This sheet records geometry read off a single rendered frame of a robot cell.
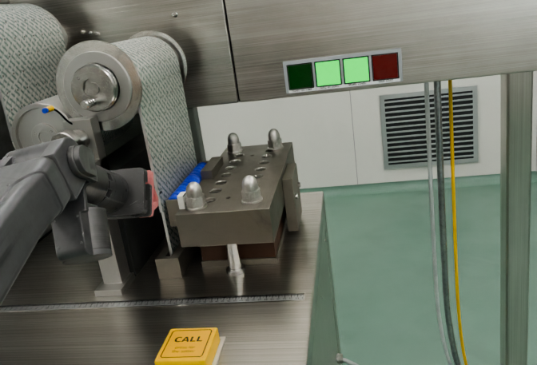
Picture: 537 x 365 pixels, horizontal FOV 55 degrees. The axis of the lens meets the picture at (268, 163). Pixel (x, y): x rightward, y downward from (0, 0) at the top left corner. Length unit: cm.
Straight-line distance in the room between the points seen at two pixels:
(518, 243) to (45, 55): 121
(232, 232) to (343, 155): 279
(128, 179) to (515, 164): 98
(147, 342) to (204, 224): 20
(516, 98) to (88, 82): 97
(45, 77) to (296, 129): 264
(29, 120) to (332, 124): 277
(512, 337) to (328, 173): 226
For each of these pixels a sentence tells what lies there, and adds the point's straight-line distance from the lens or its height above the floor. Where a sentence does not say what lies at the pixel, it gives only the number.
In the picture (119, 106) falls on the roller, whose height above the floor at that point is 121.
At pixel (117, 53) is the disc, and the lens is 86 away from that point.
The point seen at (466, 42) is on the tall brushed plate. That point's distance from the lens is 115.
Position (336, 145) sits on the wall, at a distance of 358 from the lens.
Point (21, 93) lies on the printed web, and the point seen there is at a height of 125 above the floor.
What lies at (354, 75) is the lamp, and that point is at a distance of 112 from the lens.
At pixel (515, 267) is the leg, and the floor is 60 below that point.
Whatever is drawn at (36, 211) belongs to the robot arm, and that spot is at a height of 118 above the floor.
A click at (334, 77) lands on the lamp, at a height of 118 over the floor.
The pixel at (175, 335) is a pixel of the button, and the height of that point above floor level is 92.
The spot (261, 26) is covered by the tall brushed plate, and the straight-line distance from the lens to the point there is 113.
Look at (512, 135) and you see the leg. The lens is 138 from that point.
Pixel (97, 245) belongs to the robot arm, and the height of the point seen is 110.
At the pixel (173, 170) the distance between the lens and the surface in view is 98.
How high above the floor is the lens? 134
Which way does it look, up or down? 17 degrees down
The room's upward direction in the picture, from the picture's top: 8 degrees counter-clockwise
